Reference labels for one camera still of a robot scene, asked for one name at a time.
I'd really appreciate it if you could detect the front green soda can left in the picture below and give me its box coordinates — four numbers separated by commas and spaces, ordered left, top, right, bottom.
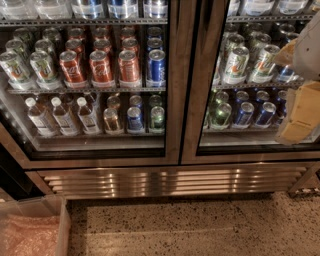
0, 52, 36, 91

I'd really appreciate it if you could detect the front blue pepsi can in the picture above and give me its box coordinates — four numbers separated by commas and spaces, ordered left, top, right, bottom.
146, 49, 166, 87

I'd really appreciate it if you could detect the steel fridge bottom grille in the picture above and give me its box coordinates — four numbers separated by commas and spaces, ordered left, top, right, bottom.
27, 161, 316, 200

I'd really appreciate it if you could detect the glass fridge door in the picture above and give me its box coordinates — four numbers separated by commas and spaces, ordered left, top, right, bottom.
1, 0, 195, 170
182, 0, 320, 164

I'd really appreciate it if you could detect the silver blue slim can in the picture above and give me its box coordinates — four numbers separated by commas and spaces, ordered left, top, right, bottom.
275, 66, 297, 83

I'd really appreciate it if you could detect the pink bubble wrap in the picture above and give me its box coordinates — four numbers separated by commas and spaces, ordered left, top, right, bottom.
0, 214, 60, 256

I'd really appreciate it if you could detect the clear plastic bin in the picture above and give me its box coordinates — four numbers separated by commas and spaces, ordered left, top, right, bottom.
0, 195, 71, 256

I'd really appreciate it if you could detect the water bottle right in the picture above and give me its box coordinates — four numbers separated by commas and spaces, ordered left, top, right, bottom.
77, 97, 101, 135

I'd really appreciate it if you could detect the right door green soda can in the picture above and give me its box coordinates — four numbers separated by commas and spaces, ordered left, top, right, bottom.
223, 46, 249, 85

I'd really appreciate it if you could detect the right door lower green can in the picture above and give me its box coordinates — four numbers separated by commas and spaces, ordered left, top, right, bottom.
210, 102, 232, 130

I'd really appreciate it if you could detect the door blue can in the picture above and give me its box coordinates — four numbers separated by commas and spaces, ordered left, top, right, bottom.
232, 102, 255, 129
253, 101, 276, 128

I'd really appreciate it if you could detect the front green soda can right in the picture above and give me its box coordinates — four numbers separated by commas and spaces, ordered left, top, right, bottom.
30, 51, 62, 90

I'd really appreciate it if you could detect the right door lower blue can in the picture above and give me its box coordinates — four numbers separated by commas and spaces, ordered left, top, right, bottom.
232, 102, 255, 129

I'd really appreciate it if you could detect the front red cola can left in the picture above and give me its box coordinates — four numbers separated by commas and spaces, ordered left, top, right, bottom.
59, 50, 88, 89

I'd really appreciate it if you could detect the front red cola can right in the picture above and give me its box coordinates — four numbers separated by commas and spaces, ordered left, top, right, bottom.
118, 50, 142, 88

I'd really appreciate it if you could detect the tan upper gripper finger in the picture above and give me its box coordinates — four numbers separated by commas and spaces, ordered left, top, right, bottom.
274, 39, 297, 66

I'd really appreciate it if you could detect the gold can lower shelf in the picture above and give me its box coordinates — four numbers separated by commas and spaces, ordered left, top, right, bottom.
103, 108, 124, 135

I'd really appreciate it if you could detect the blue can lower shelf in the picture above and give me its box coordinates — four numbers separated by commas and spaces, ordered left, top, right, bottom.
127, 107, 145, 133

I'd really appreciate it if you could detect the water bottle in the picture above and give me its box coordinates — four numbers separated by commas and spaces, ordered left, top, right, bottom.
25, 97, 58, 137
51, 97, 80, 136
77, 97, 101, 135

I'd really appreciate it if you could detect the green can lower shelf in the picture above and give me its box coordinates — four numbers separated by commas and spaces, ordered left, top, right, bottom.
149, 106, 165, 133

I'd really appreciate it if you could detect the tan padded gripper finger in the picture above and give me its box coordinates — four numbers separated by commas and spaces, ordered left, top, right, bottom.
275, 81, 320, 145

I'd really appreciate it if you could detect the red cola can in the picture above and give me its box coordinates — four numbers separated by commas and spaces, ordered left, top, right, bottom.
59, 50, 88, 89
89, 50, 115, 88
118, 50, 142, 88

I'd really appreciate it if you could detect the front red cola can middle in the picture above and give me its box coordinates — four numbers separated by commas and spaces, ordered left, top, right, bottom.
89, 50, 115, 88

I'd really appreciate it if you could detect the water bottle middle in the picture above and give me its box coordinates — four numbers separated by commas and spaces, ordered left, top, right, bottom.
51, 97, 80, 136

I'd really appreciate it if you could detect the water bottle left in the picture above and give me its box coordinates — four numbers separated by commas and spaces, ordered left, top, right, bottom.
25, 97, 58, 137

